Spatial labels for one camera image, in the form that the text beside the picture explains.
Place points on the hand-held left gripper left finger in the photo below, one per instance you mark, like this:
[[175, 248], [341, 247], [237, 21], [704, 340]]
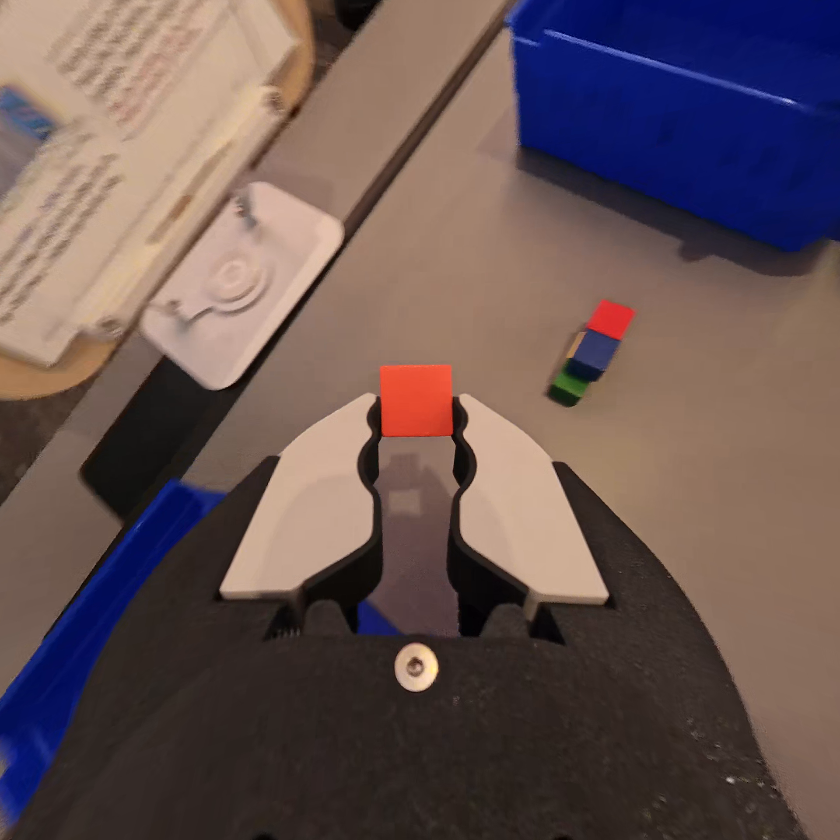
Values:
[[302, 518]]

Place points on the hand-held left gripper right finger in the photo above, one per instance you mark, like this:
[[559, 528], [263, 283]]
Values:
[[525, 518]]

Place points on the green cube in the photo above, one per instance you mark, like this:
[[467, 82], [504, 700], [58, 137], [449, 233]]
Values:
[[568, 390]]

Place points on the orange cube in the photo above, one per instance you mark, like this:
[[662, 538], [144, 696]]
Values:
[[417, 400]]

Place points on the blue cube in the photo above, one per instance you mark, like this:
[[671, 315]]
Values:
[[594, 354]]

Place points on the red cube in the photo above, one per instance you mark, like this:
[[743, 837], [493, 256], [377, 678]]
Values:
[[610, 319]]

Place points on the blue plastic bin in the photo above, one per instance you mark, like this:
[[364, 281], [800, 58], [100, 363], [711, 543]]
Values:
[[676, 118], [85, 623]]

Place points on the black rectangular table panel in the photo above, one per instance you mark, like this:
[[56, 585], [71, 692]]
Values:
[[144, 446]]

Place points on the wooden instruction board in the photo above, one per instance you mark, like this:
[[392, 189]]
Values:
[[131, 164]]

